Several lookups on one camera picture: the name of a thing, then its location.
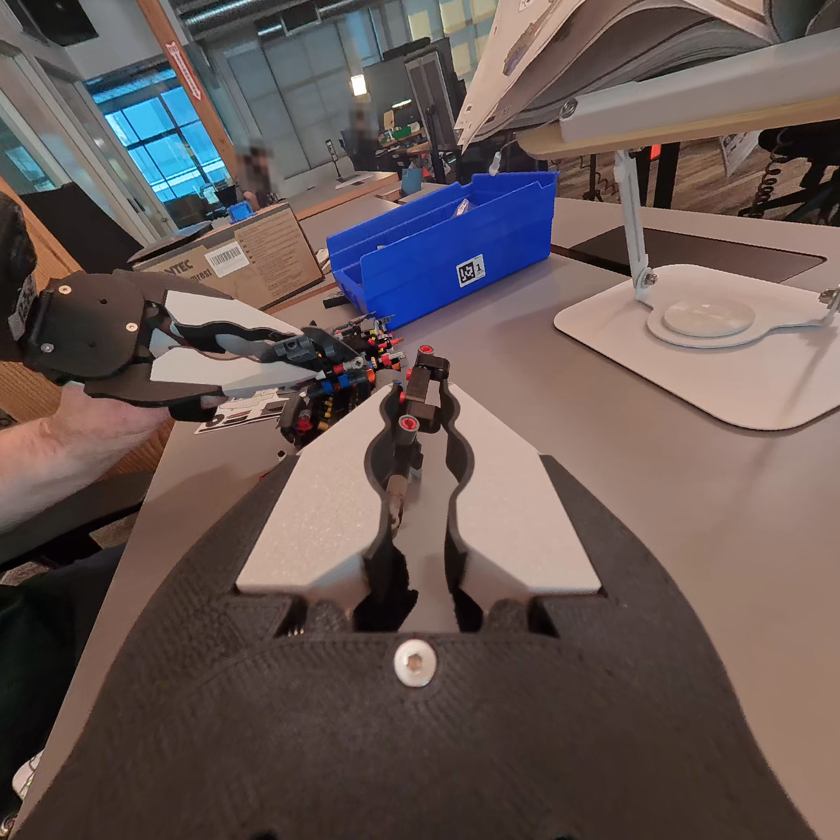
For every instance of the open lego instruction booklet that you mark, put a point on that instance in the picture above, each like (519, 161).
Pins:
(590, 52)

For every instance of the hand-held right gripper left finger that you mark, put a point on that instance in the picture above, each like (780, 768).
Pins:
(315, 525)

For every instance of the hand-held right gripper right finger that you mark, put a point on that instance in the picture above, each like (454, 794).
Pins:
(518, 525)

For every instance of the person's left hand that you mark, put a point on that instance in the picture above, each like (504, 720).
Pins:
(118, 426)

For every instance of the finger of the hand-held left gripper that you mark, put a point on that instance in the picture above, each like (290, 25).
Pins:
(210, 312)
(249, 377)

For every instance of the black lego sub-assembly red pins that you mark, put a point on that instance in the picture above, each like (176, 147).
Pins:
(426, 380)

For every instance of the person's white shoe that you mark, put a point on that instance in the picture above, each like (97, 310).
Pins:
(27, 774)

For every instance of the white book stand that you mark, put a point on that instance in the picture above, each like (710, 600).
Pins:
(722, 374)

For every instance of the dark grey cabinet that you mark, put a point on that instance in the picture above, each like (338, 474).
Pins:
(433, 92)

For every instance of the brown cardboard box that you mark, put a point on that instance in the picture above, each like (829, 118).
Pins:
(262, 256)

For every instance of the plain blue plastic bin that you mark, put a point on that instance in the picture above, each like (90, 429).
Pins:
(342, 262)

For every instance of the blue plastic bin with tag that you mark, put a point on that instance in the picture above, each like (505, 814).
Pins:
(459, 243)

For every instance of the large lego vehicle model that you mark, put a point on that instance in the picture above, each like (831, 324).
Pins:
(341, 387)

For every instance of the person's left forearm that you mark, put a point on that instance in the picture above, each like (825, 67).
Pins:
(39, 472)

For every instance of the teal container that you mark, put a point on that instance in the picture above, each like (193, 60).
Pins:
(412, 180)

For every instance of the lego sticker sheet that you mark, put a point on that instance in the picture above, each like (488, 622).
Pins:
(229, 413)

